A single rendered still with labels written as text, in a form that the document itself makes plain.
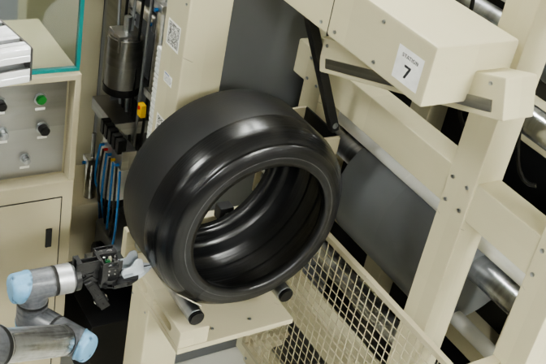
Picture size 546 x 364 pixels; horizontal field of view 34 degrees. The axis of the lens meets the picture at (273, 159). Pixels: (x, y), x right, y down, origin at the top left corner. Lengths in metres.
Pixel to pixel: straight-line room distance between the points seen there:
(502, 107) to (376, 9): 0.36
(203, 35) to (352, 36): 0.42
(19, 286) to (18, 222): 0.71
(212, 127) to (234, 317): 0.63
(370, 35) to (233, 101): 0.39
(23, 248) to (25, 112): 0.47
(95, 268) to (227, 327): 0.47
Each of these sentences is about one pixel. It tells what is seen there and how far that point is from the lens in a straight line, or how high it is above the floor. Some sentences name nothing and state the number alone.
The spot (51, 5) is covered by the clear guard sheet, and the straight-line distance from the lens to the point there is 2.57.
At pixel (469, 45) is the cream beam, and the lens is 1.99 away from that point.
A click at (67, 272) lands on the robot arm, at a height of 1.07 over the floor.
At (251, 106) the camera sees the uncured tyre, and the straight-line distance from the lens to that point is 2.24.
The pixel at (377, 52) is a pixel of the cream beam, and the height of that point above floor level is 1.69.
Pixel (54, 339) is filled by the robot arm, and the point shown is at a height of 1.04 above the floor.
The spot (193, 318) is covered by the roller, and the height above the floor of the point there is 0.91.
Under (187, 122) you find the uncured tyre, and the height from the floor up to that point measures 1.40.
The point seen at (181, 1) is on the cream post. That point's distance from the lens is 2.34.
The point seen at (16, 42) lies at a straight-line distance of 1.06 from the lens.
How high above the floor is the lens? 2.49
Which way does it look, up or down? 31 degrees down
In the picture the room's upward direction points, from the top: 12 degrees clockwise
